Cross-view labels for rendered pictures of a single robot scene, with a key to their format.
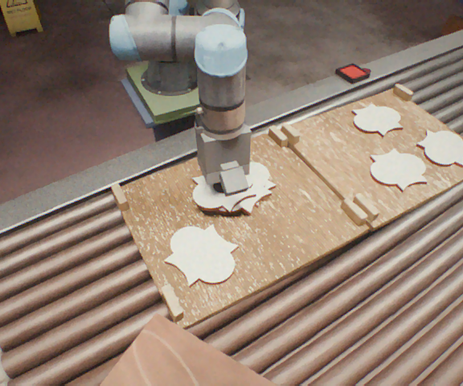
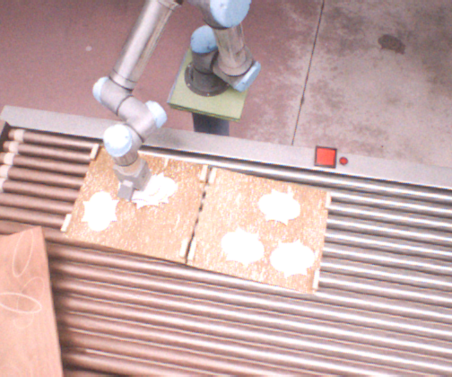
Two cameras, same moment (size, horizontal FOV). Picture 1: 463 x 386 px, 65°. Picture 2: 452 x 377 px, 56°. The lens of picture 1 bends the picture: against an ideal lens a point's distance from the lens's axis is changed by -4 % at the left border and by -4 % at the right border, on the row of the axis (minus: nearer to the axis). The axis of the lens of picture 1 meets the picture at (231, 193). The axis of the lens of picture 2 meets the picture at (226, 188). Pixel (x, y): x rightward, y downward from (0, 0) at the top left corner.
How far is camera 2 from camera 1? 98 cm
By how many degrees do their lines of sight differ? 29
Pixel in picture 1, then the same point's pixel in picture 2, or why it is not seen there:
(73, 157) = not seen: hidden behind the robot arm
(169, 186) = not seen: hidden behind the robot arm
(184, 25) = (124, 109)
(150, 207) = (105, 168)
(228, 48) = (110, 147)
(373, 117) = (277, 204)
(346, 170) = (214, 223)
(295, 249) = (139, 242)
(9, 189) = not seen: hidden behind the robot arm
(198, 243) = (103, 205)
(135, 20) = (105, 90)
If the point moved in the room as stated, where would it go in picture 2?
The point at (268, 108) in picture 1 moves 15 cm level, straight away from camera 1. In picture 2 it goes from (233, 145) to (264, 122)
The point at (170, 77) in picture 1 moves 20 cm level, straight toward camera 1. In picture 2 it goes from (196, 80) to (166, 118)
